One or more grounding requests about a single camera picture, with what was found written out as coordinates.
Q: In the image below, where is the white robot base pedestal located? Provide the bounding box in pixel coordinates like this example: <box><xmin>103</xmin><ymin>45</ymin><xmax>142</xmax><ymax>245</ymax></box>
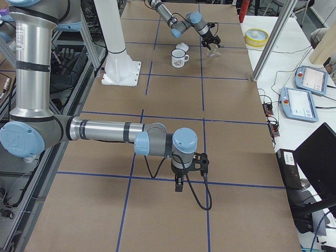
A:
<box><xmin>94</xmin><ymin>0</ymin><xmax>141</xmax><ymax>87</ymax></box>

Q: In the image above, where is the black power strip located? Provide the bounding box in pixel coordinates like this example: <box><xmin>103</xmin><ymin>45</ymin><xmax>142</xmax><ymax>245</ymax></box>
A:
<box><xmin>262</xmin><ymin>103</ymin><xmax>274</xmax><ymax>116</ymax></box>
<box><xmin>268</xmin><ymin>124</ymin><xmax>280</xmax><ymax>138</ymax></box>

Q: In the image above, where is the teach pendant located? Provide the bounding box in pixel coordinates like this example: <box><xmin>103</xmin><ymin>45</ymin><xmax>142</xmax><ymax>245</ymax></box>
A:
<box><xmin>280</xmin><ymin>87</ymin><xmax>319</xmax><ymax>122</ymax></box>
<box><xmin>295</xmin><ymin>66</ymin><xmax>329</xmax><ymax>96</ymax></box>

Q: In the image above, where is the near teach pendant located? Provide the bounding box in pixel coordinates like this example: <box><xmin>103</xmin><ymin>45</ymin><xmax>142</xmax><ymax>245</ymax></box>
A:
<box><xmin>280</xmin><ymin>87</ymin><xmax>319</xmax><ymax>122</ymax></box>

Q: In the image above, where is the black computer case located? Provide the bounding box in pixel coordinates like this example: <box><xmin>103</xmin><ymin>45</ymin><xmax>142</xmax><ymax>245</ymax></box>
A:
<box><xmin>276</xmin><ymin>149</ymin><xmax>302</xmax><ymax>190</ymax></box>

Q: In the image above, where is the far teach pendant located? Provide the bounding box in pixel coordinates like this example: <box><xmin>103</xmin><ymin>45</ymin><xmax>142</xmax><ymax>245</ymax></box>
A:
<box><xmin>295</xmin><ymin>66</ymin><xmax>329</xmax><ymax>96</ymax></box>

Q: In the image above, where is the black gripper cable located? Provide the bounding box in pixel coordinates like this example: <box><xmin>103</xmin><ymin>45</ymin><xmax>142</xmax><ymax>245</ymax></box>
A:
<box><xmin>206</xmin><ymin>22</ymin><xmax>219</xmax><ymax>39</ymax></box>
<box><xmin>143</xmin><ymin>153</ymin><xmax>213</xmax><ymax>211</ymax></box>

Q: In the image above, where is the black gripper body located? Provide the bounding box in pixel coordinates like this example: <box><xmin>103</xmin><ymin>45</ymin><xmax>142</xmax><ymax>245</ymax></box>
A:
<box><xmin>171</xmin><ymin>152</ymin><xmax>209</xmax><ymax>181</ymax></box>
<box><xmin>201</xmin><ymin>33</ymin><xmax>221</xmax><ymax>45</ymax></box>

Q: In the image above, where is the brown paper table cover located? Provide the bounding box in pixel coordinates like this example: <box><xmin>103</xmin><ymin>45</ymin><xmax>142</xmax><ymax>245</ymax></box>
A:
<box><xmin>25</xmin><ymin>1</ymin><xmax>300</xmax><ymax>251</ymax></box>

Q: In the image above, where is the black power strip right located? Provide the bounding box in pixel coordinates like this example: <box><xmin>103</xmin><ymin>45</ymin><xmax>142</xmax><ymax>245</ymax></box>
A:
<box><xmin>268</xmin><ymin>124</ymin><xmax>280</xmax><ymax>138</ymax></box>

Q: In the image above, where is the black monitor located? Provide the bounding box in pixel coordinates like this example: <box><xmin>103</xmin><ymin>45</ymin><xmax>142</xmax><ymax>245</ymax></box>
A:
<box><xmin>293</xmin><ymin>122</ymin><xmax>335</xmax><ymax>199</ymax></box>

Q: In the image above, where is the clear glass funnel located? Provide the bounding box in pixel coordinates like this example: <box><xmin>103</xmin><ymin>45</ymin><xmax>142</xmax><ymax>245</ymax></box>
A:
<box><xmin>206</xmin><ymin>45</ymin><xmax>221</xmax><ymax>58</ymax></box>

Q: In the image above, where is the yellow rimmed white bowl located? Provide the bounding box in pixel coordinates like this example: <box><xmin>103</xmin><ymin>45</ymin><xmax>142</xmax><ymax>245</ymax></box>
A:
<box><xmin>244</xmin><ymin>28</ymin><xmax>269</xmax><ymax>48</ymax></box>

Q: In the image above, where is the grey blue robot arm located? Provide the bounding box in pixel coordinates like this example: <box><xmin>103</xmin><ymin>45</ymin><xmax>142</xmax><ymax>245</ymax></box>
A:
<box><xmin>146</xmin><ymin>1</ymin><xmax>221</xmax><ymax>50</ymax></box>
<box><xmin>1</xmin><ymin>1</ymin><xmax>212</xmax><ymax>194</ymax></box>

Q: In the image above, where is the white enamel mug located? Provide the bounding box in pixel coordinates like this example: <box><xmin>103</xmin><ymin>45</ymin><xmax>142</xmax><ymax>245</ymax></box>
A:
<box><xmin>171</xmin><ymin>49</ymin><xmax>190</xmax><ymax>68</ymax></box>

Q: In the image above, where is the black power strip left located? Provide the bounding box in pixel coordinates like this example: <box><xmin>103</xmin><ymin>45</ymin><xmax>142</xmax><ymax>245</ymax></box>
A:
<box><xmin>262</xmin><ymin>103</ymin><xmax>274</xmax><ymax>116</ymax></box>

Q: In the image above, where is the aluminium frame post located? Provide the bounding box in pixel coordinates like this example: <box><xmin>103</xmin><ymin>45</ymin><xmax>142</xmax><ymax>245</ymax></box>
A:
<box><xmin>251</xmin><ymin>0</ymin><xmax>298</xmax><ymax>82</ymax></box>

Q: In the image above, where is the white mug lid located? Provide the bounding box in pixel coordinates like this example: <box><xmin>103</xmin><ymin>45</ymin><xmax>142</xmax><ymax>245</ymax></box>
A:
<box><xmin>175</xmin><ymin>43</ymin><xmax>189</xmax><ymax>52</ymax></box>

